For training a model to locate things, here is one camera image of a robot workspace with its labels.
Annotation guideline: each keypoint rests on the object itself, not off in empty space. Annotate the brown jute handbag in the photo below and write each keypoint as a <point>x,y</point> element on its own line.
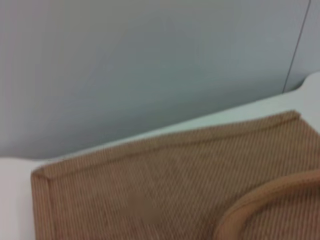
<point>175,190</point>

